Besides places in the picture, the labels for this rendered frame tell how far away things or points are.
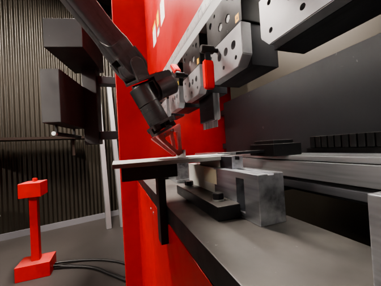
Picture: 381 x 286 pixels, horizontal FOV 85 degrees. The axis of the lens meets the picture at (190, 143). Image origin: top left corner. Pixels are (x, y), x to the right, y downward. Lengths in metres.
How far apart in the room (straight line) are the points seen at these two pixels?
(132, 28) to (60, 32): 0.48
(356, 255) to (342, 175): 0.26
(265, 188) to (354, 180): 0.24
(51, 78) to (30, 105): 1.92
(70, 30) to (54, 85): 0.39
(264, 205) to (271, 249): 0.09
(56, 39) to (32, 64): 1.96
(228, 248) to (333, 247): 0.15
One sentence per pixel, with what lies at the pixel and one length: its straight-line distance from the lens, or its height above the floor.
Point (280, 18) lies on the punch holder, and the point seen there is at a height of 1.20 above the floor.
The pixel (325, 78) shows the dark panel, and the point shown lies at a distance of 0.99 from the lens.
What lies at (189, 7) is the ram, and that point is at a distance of 0.76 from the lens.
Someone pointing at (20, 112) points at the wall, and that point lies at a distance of 3.58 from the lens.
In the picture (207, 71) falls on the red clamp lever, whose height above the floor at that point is 1.19.
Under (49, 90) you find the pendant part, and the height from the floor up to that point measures 1.45.
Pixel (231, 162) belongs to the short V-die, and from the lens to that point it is 0.50.
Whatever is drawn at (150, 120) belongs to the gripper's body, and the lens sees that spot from 0.55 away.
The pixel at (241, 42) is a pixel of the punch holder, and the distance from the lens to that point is 0.43.
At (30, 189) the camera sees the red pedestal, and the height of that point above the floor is 0.75.
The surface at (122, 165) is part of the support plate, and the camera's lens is 0.48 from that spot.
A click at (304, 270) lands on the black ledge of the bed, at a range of 0.32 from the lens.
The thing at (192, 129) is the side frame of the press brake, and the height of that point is 1.15.
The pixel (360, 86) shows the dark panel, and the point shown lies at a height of 1.20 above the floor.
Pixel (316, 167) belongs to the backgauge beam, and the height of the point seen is 0.95.
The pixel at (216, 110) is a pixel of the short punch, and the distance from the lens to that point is 0.59.
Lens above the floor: 1.03
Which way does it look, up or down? 1 degrees up
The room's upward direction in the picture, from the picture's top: 3 degrees counter-clockwise
